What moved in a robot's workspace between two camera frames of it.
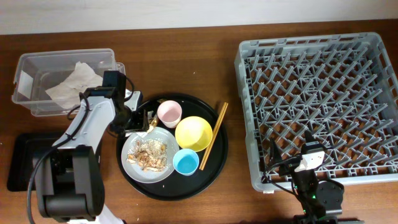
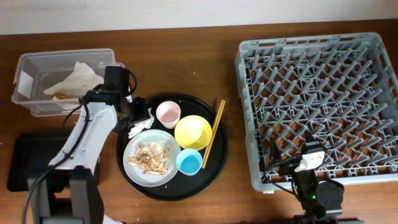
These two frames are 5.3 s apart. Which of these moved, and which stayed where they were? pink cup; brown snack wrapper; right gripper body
Moved: brown snack wrapper
Stayed: right gripper body; pink cup
